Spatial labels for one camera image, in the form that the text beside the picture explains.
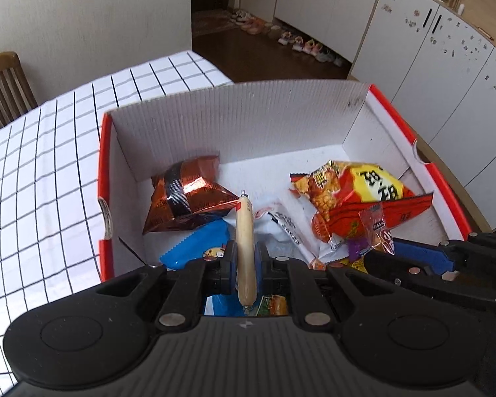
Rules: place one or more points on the row of shoes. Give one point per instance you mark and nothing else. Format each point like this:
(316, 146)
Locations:
(293, 41)

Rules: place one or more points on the small brown candy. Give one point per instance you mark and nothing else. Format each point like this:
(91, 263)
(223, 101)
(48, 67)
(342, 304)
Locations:
(374, 219)

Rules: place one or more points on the red snack bag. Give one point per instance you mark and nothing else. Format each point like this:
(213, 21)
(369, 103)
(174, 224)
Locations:
(347, 211)

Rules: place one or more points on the beige sausage stick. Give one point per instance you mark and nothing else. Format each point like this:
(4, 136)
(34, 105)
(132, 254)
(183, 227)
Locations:
(244, 231)

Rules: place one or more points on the white silver snack packet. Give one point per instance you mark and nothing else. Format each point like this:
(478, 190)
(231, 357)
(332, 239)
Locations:
(285, 227)

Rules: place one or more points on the red cardboard box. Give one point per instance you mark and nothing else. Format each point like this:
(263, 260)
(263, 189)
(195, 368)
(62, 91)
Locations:
(252, 124)

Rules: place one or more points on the white checked tablecloth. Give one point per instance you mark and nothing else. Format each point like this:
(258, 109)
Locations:
(45, 173)

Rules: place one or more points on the brown wooden chair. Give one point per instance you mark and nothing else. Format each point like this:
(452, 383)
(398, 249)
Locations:
(4, 87)

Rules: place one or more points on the purple candy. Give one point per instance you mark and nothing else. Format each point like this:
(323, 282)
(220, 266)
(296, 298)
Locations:
(357, 248)

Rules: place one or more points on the brown foil snack packet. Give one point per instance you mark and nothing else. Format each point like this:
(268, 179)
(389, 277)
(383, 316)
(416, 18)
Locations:
(190, 198)

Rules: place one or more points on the blue snack packet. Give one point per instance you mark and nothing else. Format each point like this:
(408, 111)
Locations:
(198, 240)

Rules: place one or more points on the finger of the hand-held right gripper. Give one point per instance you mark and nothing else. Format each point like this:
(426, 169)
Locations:
(396, 273)
(417, 252)

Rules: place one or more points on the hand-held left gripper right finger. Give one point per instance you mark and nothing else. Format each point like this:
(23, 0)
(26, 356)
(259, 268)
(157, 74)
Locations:
(262, 269)

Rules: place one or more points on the yellow snack packet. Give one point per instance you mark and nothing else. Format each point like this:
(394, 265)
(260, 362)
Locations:
(351, 264)

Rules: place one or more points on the white lower cabinet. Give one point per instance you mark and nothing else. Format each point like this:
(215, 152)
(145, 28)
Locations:
(438, 70)

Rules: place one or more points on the orange lollipop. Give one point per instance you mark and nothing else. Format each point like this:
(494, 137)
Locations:
(272, 304)

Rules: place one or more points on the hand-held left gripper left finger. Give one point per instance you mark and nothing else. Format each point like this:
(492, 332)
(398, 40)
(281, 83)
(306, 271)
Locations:
(231, 269)

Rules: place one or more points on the white orange snack packet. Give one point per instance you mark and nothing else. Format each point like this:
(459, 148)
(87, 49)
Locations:
(324, 231)

